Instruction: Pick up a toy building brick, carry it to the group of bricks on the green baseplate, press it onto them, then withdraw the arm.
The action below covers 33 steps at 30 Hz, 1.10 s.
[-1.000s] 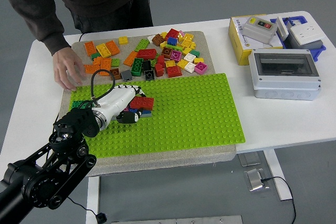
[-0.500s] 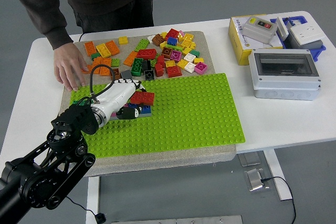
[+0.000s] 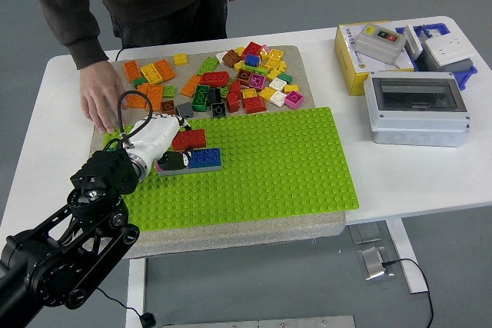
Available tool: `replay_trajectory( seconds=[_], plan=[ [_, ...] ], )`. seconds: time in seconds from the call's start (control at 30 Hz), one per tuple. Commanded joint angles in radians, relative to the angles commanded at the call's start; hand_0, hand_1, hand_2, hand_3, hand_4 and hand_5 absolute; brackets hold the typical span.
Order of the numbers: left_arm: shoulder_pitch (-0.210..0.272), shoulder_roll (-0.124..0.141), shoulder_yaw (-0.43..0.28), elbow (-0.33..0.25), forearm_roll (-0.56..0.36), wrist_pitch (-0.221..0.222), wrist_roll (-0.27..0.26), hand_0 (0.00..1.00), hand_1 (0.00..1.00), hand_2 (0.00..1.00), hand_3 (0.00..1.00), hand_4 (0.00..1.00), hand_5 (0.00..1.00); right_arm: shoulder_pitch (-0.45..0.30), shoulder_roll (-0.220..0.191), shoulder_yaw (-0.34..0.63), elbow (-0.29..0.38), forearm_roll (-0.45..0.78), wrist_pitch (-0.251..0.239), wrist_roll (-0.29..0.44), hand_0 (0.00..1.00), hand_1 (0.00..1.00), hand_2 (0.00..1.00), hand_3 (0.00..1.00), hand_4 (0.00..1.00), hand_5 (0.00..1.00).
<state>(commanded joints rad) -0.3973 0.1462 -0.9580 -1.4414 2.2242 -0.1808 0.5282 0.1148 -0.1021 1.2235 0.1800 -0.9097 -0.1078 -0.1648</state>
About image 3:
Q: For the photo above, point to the person's right hand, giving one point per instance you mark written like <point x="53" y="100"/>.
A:
<point x="102" y="90"/>

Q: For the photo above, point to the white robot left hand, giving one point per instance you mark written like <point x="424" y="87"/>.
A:
<point x="157" y="136"/>

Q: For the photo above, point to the lime green studded baseplate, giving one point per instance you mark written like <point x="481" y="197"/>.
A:
<point x="276" y="174"/>

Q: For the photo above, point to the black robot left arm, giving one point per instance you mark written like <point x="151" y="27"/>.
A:
<point x="104" y="174"/>

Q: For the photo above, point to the person's right forearm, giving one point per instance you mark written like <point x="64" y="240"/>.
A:
<point x="80" y="36"/>

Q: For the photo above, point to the small brown toy brick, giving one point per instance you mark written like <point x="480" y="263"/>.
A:
<point x="168" y="107"/>

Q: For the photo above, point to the small grey toy brick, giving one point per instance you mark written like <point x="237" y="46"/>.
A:
<point x="185" y="109"/>

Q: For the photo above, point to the small orange toy brick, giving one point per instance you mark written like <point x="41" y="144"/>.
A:
<point x="143" y="89"/>

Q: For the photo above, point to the small lime green toy brick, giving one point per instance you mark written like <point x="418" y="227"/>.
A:
<point x="225" y="90"/>
<point x="168" y="91"/>

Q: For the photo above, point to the yellow long toy brick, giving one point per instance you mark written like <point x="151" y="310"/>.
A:
<point x="152" y="73"/>

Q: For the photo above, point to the small yellow toy brick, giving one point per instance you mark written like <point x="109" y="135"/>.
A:
<point x="291" y="88"/>
<point x="249" y="93"/>
<point x="273" y="63"/>
<point x="273" y="73"/>
<point x="267" y="93"/>
<point x="239" y="65"/>
<point x="240" y="50"/>
<point x="180" y="59"/>
<point x="275" y="54"/>

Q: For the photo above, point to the red square toy brick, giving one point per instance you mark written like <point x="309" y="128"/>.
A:
<point x="252" y="48"/>
<point x="254" y="104"/>

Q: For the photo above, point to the small black toy brick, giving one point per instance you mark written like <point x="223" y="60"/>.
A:
<point x="215" y="94"/>
<point x="218" y="110"/>

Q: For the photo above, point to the small pink toy brick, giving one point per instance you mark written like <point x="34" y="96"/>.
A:
<point x="266" y="48"/>

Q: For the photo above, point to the small white toy brick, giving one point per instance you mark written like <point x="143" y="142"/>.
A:
<point x="277" y="98"/>
<point x="277" y="84"/>
<point x="220" y="55"/>

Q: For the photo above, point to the small blue toy brick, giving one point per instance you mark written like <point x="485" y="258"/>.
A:
<point x="251" y="60"/>

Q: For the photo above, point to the red long toy brick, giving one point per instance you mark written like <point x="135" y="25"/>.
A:
<point x="213" y="79"/>

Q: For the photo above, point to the small red toy brick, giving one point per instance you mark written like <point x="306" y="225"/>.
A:
<point x="235" y="88"/>
<point x="233" y="102"/>

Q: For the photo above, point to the lime green long toy brick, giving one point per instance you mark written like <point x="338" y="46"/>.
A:
<point x="207" y="66"/>

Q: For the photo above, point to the lime green flat toy brick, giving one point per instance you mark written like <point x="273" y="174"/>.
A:
<point x="258" y="70"/>

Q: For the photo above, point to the magenta square toy brick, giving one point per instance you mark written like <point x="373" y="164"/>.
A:
<point x="256" y="81"/>

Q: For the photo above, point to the pink square toy brick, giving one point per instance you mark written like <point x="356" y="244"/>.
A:
<point x="294" y="99"/>

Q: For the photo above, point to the grey-brown foam mat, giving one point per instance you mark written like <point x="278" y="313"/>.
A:
<point x="230" y="234"/>

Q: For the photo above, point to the yellow cardboard box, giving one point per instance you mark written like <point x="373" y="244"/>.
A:
<point x="346" y="70"/>

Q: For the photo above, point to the white table leg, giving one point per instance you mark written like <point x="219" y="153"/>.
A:
<point x="403" y="247"/>
<point x="135" y="289"/>

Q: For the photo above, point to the long metal floor plate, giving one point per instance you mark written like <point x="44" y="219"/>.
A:
<point x="269" y="323"/>

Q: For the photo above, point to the flat metal floor plate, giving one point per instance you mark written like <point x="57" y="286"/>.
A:
<point x="365" y="234"/>

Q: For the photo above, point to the grey junction box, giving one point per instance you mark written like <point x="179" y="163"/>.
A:
<point x="461" y="65"/>

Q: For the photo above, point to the blue plastic bin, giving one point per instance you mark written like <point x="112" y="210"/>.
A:
<point x="467" y="74"/>

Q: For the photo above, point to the metal floor socket box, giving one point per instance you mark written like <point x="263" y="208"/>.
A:
<point x="373" y="264"/>

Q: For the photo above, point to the grey push-button switch box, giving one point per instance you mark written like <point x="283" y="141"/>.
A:
<point x="378" y="45"/>

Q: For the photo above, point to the white switch plate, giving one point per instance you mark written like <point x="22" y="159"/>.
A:
<point x="411" y="40"/>

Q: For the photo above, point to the white wall socket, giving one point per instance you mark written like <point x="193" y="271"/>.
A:
<point x="447" y="50"/>

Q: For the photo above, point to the grey distribution enclosure clear lid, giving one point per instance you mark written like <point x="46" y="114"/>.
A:
<point x="417" y="128"/>

